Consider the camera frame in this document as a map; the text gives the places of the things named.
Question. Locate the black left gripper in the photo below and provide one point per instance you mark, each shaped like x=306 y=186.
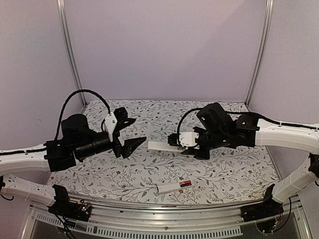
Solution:
x=126 y=149

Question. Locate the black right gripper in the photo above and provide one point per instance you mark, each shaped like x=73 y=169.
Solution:
x=191 y=151

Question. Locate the white remote battery cover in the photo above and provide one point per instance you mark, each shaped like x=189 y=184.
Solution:
x=162 y=146

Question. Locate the white remote control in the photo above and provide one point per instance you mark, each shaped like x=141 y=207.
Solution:
x=167 y=188

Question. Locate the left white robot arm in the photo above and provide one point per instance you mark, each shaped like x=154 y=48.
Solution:
x=78 y=142

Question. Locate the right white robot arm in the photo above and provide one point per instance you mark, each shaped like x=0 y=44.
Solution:
x=250 y=130

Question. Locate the floral patterned table mat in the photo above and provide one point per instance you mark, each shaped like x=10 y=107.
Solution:
x=230 y=175

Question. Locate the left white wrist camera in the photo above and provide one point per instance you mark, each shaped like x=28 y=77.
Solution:
x=112 y=118

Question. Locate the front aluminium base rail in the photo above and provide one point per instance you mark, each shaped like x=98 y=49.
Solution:
x=113 y=219

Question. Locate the left aluminium frame post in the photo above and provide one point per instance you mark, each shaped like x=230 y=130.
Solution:
x=68 y=44

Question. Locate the aluminium frame post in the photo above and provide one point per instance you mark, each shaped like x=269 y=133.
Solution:
x=68 y=44
x=261 y=51

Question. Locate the right aluminium frame post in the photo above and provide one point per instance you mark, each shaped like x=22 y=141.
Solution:
x=261 y=51

